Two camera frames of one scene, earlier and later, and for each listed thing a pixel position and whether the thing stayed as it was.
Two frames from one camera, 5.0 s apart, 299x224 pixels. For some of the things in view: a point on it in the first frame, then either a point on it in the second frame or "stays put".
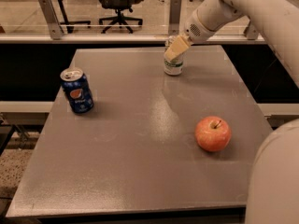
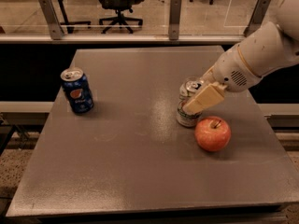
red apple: [213, 133] stays put
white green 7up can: [176, 66] to [188, 89]
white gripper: [196, 30] to [233, 68]
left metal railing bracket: [55, 28] stays put
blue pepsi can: [78, 90] stays put
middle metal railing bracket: [175, 16] stays put
